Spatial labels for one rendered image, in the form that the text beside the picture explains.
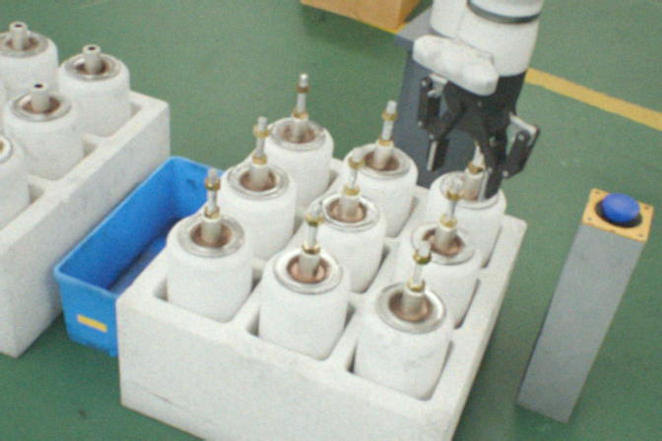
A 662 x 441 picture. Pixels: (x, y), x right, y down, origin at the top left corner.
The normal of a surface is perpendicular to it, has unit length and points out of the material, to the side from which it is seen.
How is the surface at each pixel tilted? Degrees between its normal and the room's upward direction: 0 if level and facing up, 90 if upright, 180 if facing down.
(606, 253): 90
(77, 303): 92
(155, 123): 90
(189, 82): 0
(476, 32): 82
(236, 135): 0
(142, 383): 90
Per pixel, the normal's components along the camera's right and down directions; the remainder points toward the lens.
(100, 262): 0.93, 0.29
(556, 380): -0.37, 0.55
